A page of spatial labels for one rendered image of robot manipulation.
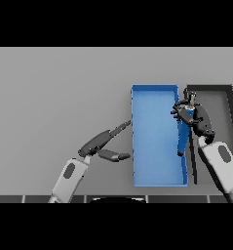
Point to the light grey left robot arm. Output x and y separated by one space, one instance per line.
68 177

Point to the dark strip with pale lines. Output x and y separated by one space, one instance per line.
173 199

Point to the blue pipe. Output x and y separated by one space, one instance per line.
185 132

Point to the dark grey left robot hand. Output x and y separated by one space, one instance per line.
98 140

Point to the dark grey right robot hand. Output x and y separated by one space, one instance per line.
202 122

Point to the blue bin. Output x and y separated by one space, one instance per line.
155 136

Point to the dark grey bin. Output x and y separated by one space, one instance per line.
218 110

